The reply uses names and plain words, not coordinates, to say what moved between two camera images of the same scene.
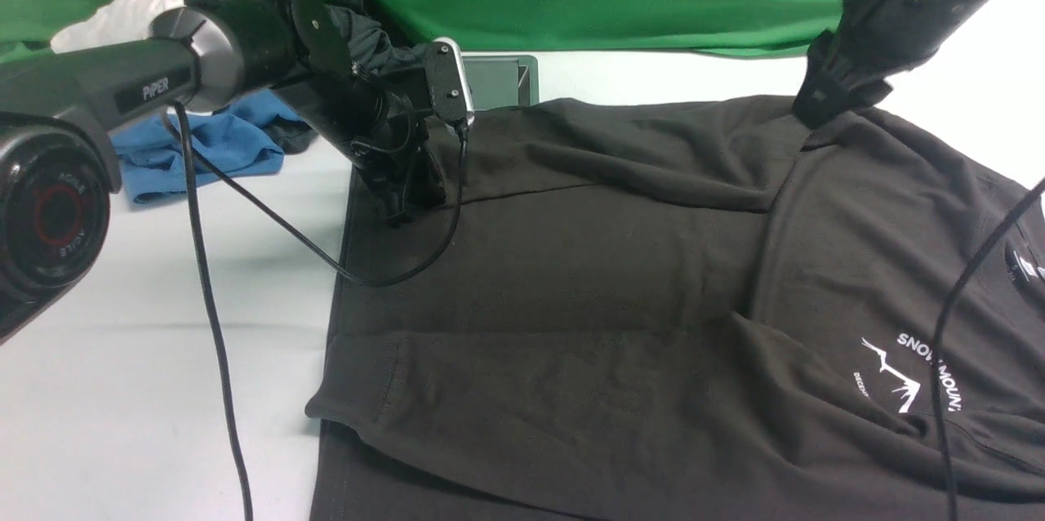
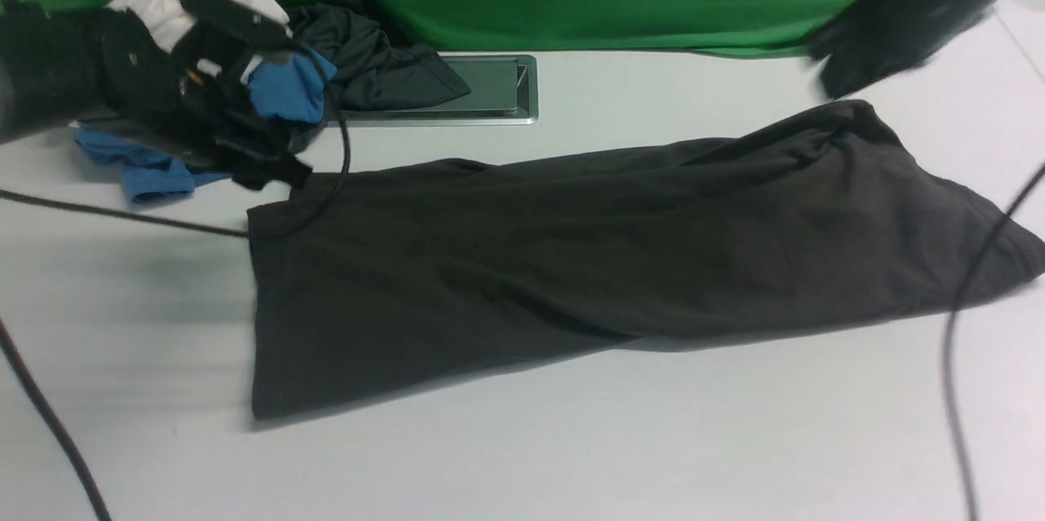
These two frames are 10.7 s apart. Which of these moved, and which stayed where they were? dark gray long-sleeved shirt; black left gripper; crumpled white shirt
Moved: dark gray long-sleeved shirt; black left gripper
Stayed: crumpled white shirt
